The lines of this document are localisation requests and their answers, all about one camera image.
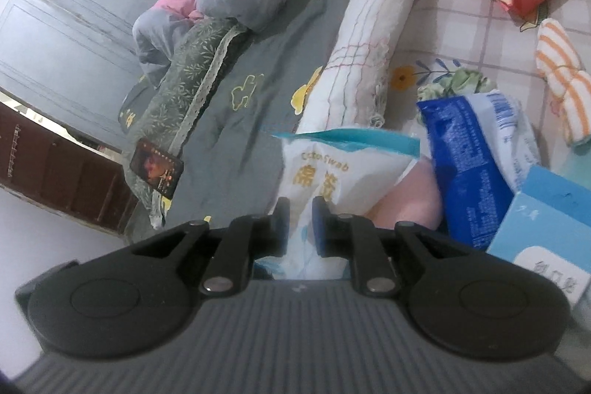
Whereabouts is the white rolled quilt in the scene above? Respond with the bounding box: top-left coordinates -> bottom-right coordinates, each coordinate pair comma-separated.
297,0 -> 415,133

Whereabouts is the white cotton swab bag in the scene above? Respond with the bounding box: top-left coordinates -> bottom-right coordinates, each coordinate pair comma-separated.
256,127 -> 421,280

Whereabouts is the brown wooden cabinet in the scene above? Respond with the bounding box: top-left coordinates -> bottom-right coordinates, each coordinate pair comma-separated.
1,105 -> 137,235

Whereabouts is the green white scrunched cloth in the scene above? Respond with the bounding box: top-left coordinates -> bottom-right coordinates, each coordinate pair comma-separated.
417,68 -> 497,102

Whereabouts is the green floral lace blanket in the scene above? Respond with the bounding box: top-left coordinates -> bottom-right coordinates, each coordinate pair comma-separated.
120,18 -> 249,229

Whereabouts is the orange striped white cloth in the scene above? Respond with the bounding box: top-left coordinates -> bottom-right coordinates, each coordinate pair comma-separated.
535,18 -> 590,146

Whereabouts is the light blue box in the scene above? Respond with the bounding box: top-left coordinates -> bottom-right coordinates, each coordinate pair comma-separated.
488,166 -> 590,311

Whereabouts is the pink plush pig toy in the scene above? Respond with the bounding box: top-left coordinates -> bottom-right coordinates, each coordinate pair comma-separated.
366,157 -> 443,230

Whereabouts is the blue white plastic package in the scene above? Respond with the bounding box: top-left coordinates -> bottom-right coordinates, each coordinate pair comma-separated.
418,90 -> 541,250

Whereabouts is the checked floral sheet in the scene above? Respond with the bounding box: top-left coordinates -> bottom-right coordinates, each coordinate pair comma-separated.
385,0 -> 575,175

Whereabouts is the dark picture card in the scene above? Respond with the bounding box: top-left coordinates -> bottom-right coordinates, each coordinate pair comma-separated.
129,138 -> 184,200

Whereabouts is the grey bed sheet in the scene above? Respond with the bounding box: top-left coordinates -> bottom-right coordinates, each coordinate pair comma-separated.
121,0 -> 349,239

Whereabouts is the grey wardrobe door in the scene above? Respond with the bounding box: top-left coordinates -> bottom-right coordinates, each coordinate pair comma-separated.
1,0 -> 156,149

